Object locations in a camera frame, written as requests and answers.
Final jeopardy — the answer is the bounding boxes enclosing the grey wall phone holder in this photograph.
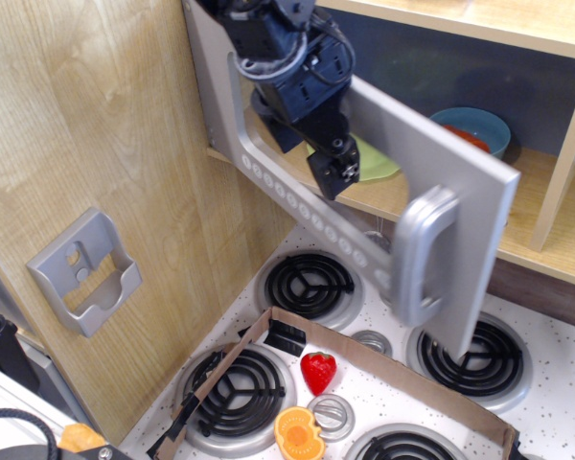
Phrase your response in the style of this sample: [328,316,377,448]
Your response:
[27,207,143,337]

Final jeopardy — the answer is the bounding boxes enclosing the orange toy fruit half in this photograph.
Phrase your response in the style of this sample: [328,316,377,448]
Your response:
[274,406,326,460]

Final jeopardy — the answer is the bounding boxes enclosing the orange carrot slices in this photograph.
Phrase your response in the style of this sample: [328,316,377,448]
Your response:
[443,125,491,153]

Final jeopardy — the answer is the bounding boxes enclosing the black cable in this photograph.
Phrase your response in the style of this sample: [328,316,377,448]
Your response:
[0,407,59,460]

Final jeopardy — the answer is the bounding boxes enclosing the silver microwave door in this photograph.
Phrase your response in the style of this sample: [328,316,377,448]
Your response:
[183,1,519,357]

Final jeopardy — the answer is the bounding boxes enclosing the back right stove burner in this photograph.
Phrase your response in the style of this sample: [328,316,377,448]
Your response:
[405,313,534,414]

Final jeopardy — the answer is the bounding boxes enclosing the silver stove knob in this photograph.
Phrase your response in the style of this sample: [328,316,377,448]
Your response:
[308,394,356,443]
[351,330,393,357]

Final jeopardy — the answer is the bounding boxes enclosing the orange sponge piece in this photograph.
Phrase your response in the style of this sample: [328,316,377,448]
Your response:
[57,423,106,452]

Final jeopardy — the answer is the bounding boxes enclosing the hanging silver strainer spoon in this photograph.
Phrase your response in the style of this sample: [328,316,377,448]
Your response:
[364,217,392,254]

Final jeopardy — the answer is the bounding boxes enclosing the stove burner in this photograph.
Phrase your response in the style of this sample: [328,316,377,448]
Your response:
[184,344,297,459]
[344,423,466,460]
[254,249,364,331]
[405,313,534,414]

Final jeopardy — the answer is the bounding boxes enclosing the light green plate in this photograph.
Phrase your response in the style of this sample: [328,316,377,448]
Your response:
[306,134,400,182]

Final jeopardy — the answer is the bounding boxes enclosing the middle silver stove knob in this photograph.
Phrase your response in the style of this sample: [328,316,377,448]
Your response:
[351,330,393,357]

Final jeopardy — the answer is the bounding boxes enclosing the front left stove burner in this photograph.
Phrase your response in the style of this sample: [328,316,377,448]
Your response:
[184,344,297,459]

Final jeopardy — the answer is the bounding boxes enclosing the back left stove burner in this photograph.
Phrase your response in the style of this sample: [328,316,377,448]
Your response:
[254,249,364,331]

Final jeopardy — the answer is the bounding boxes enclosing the red toy strawberry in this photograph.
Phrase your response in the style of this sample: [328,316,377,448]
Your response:
[300,352,337,396]

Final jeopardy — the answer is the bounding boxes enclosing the light blue bowl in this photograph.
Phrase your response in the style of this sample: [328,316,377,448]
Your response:
[430,107,511,159]

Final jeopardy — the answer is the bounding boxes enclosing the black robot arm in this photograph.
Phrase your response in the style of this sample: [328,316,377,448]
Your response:
[199,1,360,200]

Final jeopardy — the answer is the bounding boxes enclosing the front right stove burner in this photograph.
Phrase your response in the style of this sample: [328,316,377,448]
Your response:
[344,423,466,460]

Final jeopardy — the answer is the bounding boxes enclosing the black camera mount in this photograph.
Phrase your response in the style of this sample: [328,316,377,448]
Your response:
[0,314,40,393]

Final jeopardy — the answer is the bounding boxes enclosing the lower silver stove knob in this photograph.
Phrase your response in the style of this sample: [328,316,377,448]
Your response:
[308,394,356,443]

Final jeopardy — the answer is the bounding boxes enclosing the brown cardboard barrier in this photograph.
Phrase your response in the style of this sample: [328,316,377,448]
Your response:
[147,307,519,459]

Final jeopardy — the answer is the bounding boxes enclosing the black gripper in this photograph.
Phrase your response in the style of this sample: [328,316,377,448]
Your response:
[239,33,360,200]

